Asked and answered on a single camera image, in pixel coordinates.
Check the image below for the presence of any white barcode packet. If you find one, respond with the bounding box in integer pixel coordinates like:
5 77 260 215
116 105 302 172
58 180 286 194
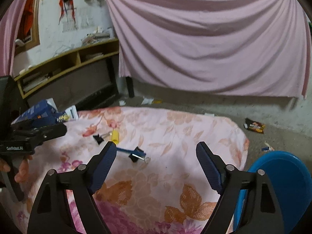
56 105 79 123

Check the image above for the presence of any yellow small packet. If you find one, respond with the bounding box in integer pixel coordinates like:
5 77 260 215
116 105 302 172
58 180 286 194
111 129 119 145

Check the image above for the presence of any pink window curtain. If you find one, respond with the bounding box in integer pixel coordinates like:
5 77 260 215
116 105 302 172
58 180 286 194
1 0 27 76

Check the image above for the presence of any red tassel wall ornament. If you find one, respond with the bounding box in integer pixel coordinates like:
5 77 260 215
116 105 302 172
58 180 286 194
59 0 76 25

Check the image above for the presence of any small black clip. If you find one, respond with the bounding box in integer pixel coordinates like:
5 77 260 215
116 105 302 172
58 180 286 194
93 132 112 145

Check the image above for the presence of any blue plastic trash bucket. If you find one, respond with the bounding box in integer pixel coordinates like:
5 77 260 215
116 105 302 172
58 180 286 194
248 151 311 233

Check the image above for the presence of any black binder clip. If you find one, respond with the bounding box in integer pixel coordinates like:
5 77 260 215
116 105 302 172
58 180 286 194
129 147 151 164

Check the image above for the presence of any pink floral blanket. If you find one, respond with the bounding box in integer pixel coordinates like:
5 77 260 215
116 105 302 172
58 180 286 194
1 107 249 233

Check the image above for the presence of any blue pen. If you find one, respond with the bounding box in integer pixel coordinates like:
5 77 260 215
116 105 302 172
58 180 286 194
117 147 146 157

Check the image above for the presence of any pink hanging wall sheet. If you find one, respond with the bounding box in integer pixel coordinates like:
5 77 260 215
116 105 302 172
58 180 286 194
106 0 311 97

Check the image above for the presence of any wooden wall shelf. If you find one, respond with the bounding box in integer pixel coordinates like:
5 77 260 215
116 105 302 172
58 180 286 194
14 38 120 99

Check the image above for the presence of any blue cardboard box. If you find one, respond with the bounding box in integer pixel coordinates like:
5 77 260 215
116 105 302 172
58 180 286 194
12 98 59 127

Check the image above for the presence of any left human hand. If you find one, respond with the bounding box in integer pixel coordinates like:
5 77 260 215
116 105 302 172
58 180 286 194
0 154 33 184

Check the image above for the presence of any black orange floor wrapper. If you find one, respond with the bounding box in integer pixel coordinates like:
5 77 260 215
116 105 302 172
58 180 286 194
244 118 265 134

